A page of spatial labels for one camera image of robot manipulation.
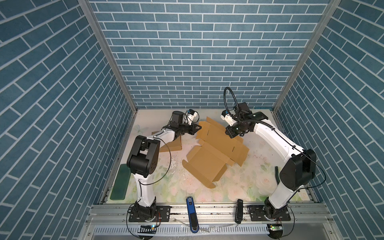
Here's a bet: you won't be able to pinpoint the dark green flat object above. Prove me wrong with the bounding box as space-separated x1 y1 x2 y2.
110 164 131 201

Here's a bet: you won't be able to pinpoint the green handled pliers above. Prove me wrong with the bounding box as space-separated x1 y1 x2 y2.
275 166 280 185

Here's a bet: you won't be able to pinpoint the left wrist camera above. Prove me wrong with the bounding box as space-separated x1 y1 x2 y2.
185 109 200 125

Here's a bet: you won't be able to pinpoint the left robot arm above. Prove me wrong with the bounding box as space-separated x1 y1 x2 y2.
127 109 202 221

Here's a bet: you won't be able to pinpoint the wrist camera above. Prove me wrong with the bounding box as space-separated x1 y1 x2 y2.
185 109 200 125
224 87 252 126

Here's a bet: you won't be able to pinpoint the blue black handheld tool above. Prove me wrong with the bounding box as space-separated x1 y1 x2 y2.
186 197 200 234

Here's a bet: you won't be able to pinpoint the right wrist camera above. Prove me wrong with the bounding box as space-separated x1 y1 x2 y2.
224 87 252 126

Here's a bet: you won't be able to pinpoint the aluminium front rail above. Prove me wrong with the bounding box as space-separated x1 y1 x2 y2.
86 202 334 225

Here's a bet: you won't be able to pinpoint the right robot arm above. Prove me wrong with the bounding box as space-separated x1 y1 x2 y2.
221 110 317 221

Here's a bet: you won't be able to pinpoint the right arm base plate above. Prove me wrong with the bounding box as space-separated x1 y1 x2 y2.
246 205 291 222

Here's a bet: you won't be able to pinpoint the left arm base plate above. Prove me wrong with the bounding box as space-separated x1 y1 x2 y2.
128 204 171 223

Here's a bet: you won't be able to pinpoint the cardboard box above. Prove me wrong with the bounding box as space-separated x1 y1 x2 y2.
152 130 182 153

